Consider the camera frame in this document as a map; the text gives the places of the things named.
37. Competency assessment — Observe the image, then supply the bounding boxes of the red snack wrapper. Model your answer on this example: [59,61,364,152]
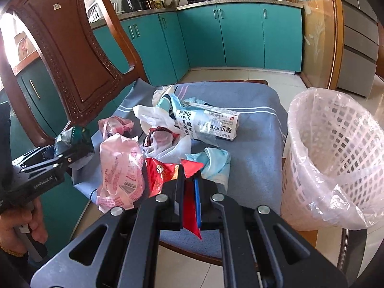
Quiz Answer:
[145,158,204,240]

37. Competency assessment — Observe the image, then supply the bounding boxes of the teal lower kitchen cabinets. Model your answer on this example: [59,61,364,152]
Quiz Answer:
[0,2,304,246]

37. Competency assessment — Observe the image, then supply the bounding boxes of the large pink plastic bag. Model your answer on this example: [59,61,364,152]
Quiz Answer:
[96,134,144,213]

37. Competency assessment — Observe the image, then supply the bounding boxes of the white plastic bag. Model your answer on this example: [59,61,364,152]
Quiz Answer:
[133,85,191,164]

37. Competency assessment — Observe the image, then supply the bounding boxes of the blue striped seat cloth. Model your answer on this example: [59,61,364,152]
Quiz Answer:
[73,79,288,261]

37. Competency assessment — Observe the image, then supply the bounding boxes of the black air fryer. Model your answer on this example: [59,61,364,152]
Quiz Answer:
[122,0,150,13]

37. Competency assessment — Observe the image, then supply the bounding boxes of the person's left hand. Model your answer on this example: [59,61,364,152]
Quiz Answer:
[1,198,48,256]

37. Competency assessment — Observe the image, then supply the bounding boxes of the light blue crumpled wrapper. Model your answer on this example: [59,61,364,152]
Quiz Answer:
[186,148,231,192]

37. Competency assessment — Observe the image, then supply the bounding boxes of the grey multi-door refrigerator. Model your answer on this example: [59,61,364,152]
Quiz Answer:
[337,0,379,97]

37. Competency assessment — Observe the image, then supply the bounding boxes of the white lattice trash basket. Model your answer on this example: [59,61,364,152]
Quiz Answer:
[281,87,384,232]

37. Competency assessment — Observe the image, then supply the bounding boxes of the red-rimmed clear cup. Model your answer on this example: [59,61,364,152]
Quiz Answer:
[143,127,180,157]

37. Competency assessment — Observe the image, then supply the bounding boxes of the gold bracelet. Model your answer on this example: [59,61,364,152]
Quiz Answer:
[0,245,28,258]

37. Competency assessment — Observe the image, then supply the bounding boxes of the green foil wrapper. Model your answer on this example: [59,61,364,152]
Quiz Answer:
[54,126,95,170]

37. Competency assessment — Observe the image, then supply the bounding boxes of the white dish rack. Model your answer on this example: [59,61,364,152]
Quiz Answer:
[86,0,123,23]

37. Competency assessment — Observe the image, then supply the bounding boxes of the brown wooden chair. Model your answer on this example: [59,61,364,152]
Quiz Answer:
[0,0,319,267]

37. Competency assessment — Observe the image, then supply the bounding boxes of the wood-framed glass sliding door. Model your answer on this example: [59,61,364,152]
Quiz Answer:
[289,0,344,90]

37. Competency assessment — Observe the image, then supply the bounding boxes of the light blue printed package bag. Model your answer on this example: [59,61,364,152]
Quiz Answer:
[157,94,240,144]

